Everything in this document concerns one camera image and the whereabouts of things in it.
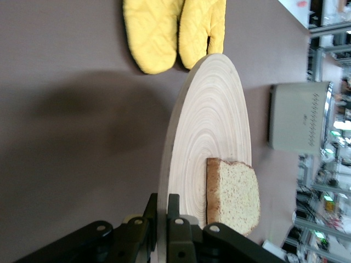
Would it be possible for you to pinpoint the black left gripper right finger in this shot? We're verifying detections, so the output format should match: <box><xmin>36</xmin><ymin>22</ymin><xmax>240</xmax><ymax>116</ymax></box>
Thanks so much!
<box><xmin>166</xmin><ymin>193</ymin><xmax>286</xmax><ymax>263</ymax></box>

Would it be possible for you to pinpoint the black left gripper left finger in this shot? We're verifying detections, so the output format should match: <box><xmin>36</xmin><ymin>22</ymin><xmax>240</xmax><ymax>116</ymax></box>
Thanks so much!
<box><xmin>13</xmin><ymin>193</ymin><xmax>159</xmax><ymax>263</ymax></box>

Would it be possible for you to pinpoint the slice of toast bread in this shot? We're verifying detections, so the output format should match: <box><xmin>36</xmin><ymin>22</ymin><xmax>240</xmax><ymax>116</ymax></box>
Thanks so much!
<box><xmin>205</xmin><ymin>157</ymin><xmax>261</xmax><ymax>238</ymax></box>

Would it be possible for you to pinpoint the round light wooden plate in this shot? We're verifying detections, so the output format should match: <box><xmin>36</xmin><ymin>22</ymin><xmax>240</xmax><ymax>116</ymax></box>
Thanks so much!
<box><xmin>157</xmin><ymin>53</ymin><xmax>253</xmax><ymax>263</ymax></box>

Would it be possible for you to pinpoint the brown table cover sheet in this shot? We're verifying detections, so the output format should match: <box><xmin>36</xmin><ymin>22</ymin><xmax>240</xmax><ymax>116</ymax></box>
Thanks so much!
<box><xmin>0</xmin><ymin>0</ymin><xmax>312</xmax><ymax>263</ymax></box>

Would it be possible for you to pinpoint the chrome two-slot toaster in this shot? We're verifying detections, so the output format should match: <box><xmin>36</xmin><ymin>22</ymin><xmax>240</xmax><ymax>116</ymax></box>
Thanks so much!
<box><xmin>267</xmin><ymin>81</ymin><xmax>335</xmax><ymax>157</ymax></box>

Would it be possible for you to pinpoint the yellow quilted oven mitt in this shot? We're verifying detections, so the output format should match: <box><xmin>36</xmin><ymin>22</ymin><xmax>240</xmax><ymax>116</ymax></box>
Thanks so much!
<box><xmin>178</xmin><ymin>0</ymin><xmax>228</xmax><ymax>71</ymax></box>
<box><xmin>122</xmin><ymin>0</ymin><xmax>178</xmax><ymax>75</ymax></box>

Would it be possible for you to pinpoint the aluminium frame rack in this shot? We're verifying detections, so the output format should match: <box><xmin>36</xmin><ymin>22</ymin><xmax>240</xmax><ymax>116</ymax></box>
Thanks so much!
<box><xmin>305</xmin><ymin>21</ymin><xmax>351</xmax><ymax>83</ymax></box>

